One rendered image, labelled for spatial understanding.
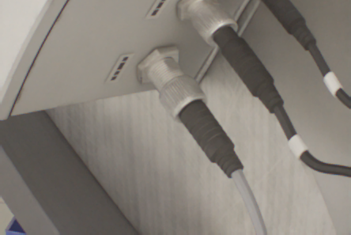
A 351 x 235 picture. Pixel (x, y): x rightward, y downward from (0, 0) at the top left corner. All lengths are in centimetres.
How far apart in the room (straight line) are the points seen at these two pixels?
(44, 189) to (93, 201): 3
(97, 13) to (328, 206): 13
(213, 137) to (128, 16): 6
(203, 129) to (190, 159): 6
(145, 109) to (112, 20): 11
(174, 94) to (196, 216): 8
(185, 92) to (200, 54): 4
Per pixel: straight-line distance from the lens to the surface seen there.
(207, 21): 82
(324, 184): 84
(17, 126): 95
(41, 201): 92
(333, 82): 78
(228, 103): 88
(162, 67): 85
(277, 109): 81
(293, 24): 79
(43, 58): 80
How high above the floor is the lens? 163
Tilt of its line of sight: 8 degrees down
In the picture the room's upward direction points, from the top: 3 degrees counter-clockwise
